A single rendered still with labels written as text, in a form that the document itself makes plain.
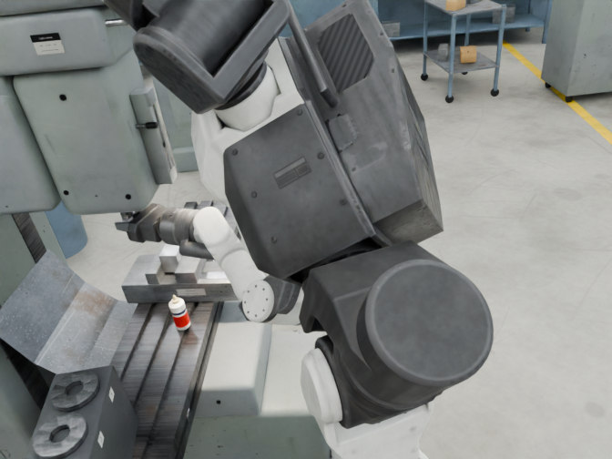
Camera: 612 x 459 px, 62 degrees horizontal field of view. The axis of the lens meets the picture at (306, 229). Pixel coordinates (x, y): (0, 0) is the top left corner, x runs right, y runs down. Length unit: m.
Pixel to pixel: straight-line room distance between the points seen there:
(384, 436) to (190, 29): 0.56
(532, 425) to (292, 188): 1.88
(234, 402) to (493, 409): 1.27
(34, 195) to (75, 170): 0.10
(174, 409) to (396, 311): 0.88
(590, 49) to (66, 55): 4.70
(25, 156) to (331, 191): 0.72
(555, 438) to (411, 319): 1.91
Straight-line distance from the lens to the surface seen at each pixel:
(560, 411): 2.42
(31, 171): 1.17
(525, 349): 2.61
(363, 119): 0.62
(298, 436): 1.52
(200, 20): 0.59
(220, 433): 1.54
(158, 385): 1.32
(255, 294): 0.95
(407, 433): 0.77
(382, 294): 0.45
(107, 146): 1.09
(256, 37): 0.60
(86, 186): 1.15
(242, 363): 1.41
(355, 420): 0.61
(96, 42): 0.99
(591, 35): 5.22
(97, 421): 1.06
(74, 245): 3.70
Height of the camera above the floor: 1.85
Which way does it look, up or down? 33 degrees down
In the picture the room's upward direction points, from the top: 7 degrees counter-clockwise
